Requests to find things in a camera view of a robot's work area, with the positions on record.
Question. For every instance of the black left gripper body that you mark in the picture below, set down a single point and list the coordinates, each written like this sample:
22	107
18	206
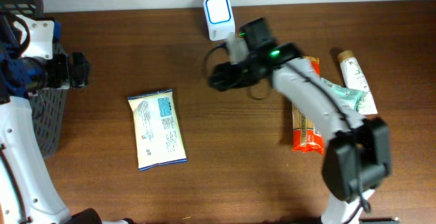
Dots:
60	73

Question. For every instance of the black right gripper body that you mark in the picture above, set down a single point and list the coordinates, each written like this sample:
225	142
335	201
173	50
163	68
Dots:
239	75

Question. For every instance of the large cream wipes bag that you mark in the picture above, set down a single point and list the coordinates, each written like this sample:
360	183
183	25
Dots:
158	135

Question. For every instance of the San Remo spaghetti pack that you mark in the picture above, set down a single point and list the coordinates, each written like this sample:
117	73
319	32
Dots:
306	137

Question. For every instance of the teal wet wipes pack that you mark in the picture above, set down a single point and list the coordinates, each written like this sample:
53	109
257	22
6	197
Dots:
351	97

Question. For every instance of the white Pantene tube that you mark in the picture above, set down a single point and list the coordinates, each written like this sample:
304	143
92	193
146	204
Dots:
355	79

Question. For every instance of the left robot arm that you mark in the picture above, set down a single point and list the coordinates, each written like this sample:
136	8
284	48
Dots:
27	192

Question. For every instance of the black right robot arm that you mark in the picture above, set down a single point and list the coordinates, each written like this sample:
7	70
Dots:
358	153

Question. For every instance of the white barcode scanner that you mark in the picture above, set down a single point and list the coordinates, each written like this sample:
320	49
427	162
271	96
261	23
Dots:
219	19

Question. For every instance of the grey plastic mesh basket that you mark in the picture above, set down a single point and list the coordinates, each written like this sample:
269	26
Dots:
48	105

